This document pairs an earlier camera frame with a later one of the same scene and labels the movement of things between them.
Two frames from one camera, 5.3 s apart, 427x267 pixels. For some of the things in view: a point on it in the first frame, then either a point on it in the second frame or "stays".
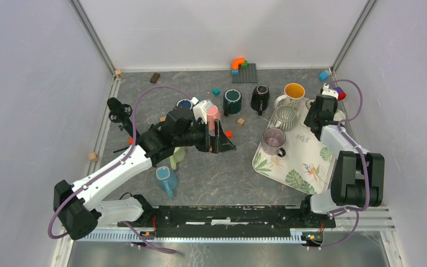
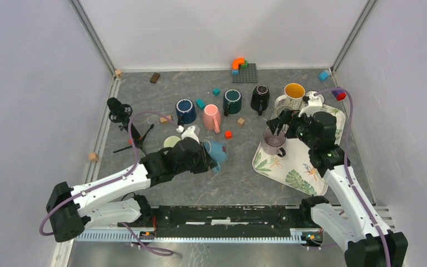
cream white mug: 308,103 → 310,95
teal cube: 216,91 stays
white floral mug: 293,96 stays
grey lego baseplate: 246,74 stays
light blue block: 323,75 stays
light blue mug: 167,179 → 218,151
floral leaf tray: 308,164 stays
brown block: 154,78 stays
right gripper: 307,120 → 288,117
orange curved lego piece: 236,62 stays
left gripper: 219,143 → 207,162
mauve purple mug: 273,139 stays
